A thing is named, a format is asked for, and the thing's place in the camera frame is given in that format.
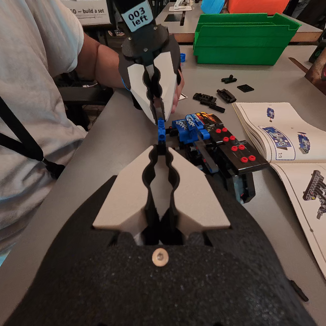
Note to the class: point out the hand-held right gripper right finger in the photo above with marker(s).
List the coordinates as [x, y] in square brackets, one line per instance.
[201, 201]

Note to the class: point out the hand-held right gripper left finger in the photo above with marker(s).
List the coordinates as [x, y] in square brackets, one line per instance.
[122, 201]

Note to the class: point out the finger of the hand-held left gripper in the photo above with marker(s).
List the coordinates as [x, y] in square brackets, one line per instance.
[168, 81]
[138, 84]

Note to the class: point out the blue printed lego panel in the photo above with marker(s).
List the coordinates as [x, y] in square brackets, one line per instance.
[161, 130]

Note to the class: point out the lego truck model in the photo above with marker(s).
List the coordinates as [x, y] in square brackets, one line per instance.
[224, 152]

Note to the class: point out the lego sticker sheet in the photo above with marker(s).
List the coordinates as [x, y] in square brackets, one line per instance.
[183, 96]

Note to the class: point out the blue lego cylinder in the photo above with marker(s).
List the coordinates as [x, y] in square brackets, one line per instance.
[182, 57]

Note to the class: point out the black LEGO connector pieces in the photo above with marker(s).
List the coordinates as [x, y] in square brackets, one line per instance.
[203, 97]

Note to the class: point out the short black lego beam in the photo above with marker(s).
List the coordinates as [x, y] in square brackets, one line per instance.
[214, 107]

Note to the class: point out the black lego connector piece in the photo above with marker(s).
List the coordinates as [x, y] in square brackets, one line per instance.
[229, 79]

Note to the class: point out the black square lego tile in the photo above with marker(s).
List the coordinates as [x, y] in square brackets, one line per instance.
[245, 88]

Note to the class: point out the lego instruction booklet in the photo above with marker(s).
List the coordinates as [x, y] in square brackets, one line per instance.
[287, 142]

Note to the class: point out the person's left hand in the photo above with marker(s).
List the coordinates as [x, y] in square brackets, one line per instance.
[178, 94]

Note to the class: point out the white tripod stand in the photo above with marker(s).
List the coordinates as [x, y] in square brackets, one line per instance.
[180, 5]

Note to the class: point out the black and white tag sign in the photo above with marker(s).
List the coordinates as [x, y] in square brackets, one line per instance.
[86, 11]

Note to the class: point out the light blue bag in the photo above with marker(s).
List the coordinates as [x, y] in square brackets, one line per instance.
[211, 6]

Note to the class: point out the green storage bin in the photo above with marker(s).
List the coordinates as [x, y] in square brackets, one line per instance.
[242, 40]

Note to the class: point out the orange plastic bin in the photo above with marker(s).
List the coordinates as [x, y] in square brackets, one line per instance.
[254, 6]

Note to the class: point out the black lego bracket piece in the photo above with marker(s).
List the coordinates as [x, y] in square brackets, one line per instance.
[226, 95]

